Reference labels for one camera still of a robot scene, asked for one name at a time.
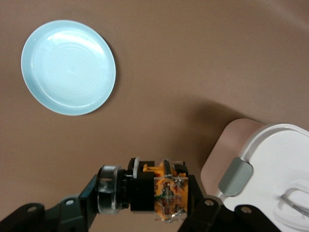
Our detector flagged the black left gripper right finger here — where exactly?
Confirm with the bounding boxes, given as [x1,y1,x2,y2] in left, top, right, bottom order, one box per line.
[177,174,283,232]

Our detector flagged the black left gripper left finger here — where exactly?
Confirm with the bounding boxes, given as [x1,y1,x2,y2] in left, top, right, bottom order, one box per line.
[0,174,100,232]

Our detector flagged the grey box latch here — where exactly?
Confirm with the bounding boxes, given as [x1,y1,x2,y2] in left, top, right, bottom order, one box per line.
[217,156,253,197]

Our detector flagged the white lidded lunch box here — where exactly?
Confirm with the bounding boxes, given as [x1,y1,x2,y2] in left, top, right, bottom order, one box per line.
[199,117,309,232]

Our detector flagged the light blue round plate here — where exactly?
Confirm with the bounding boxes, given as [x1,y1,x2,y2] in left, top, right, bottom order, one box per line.
[20,20,117,116]

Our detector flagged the clear grey lid handle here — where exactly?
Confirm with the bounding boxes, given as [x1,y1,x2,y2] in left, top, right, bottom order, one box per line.
[280,187,309,217]

